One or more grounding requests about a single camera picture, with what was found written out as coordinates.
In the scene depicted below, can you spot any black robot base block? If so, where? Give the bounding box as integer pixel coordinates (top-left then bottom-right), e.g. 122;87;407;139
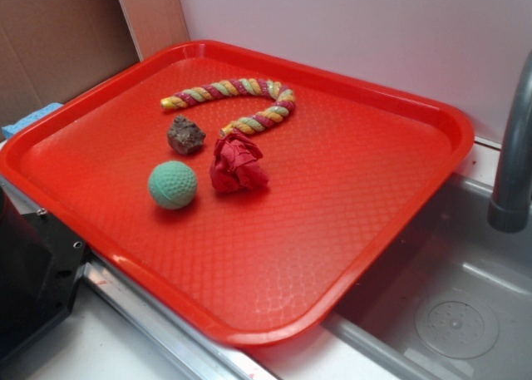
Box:
1;191;87;364

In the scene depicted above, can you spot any green textured ball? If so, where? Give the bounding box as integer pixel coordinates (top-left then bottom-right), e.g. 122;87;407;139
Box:
148;160;198;210

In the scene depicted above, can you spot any red plastic tray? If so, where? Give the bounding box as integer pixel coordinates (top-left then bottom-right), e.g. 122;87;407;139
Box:
1;41;474;346

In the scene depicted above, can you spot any crumpled red cloth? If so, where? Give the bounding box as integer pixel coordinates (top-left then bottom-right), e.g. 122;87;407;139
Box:
209;131;269;193

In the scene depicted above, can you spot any brown rock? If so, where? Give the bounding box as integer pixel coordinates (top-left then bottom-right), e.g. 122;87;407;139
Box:
167;115;206;155

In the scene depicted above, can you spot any grey toy sink basin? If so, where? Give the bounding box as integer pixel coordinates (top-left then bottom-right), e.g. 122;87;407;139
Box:
324;175;531;379

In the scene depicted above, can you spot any round sink drain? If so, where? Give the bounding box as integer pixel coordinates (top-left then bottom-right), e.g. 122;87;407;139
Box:
415;292;499;359

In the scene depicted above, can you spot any grey metal faucet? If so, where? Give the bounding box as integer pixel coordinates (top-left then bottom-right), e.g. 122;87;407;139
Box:
488;57;531;233

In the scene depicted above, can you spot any brown cardboard box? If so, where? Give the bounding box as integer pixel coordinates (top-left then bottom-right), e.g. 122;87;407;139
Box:
1;0;139;126

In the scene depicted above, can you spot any blue sponge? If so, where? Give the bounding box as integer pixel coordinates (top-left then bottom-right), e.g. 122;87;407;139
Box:
1;102;63;140

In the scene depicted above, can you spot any multicolour twisted rope toy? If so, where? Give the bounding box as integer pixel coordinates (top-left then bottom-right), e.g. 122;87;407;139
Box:
160;78;296;137

